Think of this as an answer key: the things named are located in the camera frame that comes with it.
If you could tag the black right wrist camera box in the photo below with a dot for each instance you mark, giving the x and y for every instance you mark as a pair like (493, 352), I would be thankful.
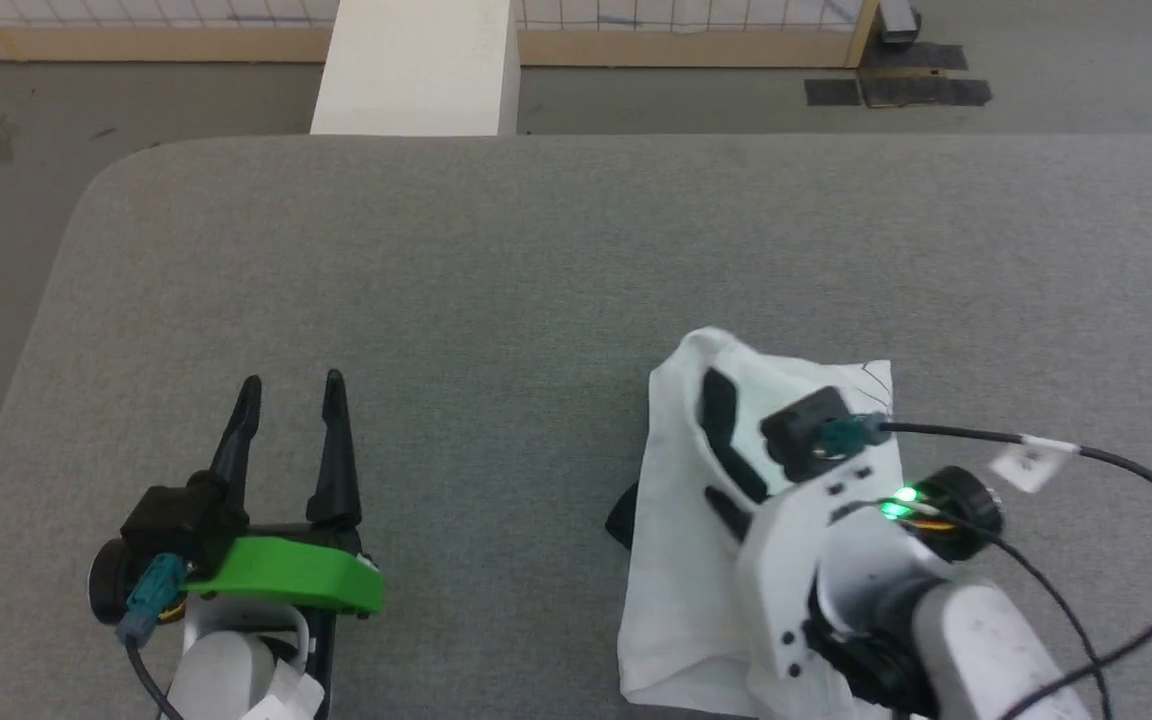
(811, 425)

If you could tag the wide black floor mat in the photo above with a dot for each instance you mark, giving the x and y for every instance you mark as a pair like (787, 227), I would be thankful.
(926, 92)

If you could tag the black and white printed shirt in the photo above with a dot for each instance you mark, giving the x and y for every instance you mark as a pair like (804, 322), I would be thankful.
(681, 590)

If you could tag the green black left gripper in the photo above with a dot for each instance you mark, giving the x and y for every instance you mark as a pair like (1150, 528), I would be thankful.
(296, 575)

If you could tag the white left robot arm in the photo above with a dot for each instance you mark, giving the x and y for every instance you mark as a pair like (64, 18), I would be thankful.
(226, 680)

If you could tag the narrow black floor mat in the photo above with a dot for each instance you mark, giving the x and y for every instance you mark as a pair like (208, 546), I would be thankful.
(921, 56)

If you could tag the white rectangular box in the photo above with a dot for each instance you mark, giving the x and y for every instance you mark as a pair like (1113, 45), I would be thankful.
(416, 70)

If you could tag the small black floor mat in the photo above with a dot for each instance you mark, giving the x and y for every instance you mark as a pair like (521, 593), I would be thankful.
(832, 92)

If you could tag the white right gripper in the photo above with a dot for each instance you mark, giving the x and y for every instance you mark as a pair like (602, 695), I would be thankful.
(781, 570)

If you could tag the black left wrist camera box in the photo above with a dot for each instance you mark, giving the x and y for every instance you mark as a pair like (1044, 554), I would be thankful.
(176, 520)

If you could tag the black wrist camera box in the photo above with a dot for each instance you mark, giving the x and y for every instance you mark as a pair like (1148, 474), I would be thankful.
(811, 425)
(176, 520)

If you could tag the grey metal stand foot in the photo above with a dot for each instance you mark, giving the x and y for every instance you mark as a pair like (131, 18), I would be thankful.
(898, 20)

